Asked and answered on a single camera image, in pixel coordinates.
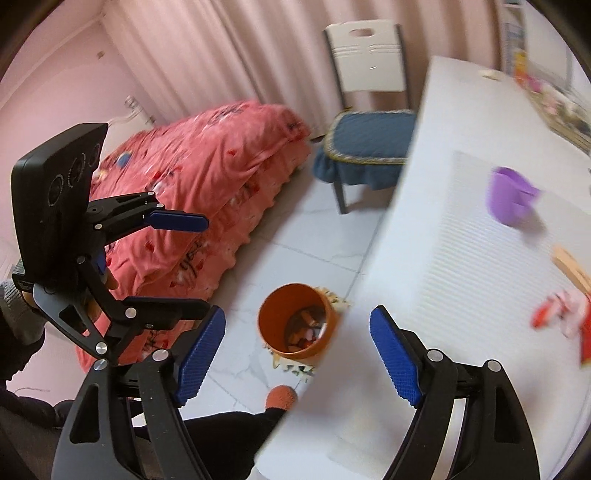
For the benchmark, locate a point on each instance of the yellow toy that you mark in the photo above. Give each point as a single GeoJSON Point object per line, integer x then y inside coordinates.
{"type": "Point", "coordinates": [521, 62]}

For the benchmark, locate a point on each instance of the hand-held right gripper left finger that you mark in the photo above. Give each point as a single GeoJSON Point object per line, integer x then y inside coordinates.
{"type": "Point", "coordinates": [201, 355]}

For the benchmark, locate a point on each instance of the orange slipper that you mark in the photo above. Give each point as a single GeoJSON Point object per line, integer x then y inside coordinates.
{"type": "Point", "coordinates": [281, 399]}

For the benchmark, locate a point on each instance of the purple cup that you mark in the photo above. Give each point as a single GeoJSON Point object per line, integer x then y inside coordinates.
{"type": "Point", "coordinates": [510, 198]}

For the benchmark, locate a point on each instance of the person's left hand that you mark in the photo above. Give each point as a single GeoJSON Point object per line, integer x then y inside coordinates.
{"type": "Point", "coordinates": [110, 280]}

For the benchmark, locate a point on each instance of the white chair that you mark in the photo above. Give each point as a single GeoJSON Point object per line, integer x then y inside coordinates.
{"type": "Point", "coordinates": [369, 64]}

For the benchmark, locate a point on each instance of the small white object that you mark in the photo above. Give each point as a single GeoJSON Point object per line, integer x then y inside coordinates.
{"type": "Point", "coordinates": [490, 73]}

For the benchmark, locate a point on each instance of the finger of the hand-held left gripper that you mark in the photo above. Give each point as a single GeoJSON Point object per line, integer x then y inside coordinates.
{"type": "Point", "coordinates": [161, 311]}
{"type": "Point", "coordinates": [180, 221]}

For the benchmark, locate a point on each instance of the blue chair cushion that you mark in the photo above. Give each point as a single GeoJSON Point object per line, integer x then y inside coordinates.
{"type": "Point", "coordinates": [364, 138]}

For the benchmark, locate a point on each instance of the person's dark jacket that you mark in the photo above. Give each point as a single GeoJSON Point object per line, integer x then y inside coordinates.
{"type": "Point", "coordinates": [23, 415]}

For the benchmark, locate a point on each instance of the small pink and red doll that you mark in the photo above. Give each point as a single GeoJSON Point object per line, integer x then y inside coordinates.
{"type": "Point", "coordinates": [561, 314]}

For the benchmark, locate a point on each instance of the person's leg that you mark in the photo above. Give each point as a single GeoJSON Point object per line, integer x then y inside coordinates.
{"type": "Point", "coordinates": [221, 438]}

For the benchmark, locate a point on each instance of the orange bin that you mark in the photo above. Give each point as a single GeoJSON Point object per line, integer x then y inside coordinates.
{"type": "Point", "coordinates": [295, 297]}

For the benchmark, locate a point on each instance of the white wall pipe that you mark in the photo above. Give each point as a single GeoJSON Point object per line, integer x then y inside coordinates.
{"type": "Point", "coordinates": [135, 108]}

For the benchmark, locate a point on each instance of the translucent textured table mat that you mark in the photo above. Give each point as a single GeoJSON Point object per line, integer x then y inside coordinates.
{"type": "Point", "coordinates": [461, 277]}

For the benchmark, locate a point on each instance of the pink curtain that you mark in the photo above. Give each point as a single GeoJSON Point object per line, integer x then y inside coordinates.
{"type": "Point", "coordinates": [231, 50]}

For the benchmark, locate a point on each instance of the person's left forearm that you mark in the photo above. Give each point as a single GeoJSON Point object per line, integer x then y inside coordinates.
{"type": "Point", "coordinates": [18, 304]}

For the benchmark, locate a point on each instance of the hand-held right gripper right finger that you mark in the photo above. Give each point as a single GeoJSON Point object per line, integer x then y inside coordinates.
{"type": "Point", "coordinates": [395, 355]}

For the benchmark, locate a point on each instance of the clear acrylic storage box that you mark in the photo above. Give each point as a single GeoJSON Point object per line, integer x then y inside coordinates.
{"type": "Point", "coordinates": [561, 113]}

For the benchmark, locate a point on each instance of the pink printed blanket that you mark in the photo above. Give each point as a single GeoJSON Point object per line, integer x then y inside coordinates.
{"type": "Point", "coordinates": [207, 157]}

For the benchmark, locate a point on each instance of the wooden block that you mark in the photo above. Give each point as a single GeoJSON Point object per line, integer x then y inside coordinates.
{"type": "Point", "coordinates": [572, 270]}

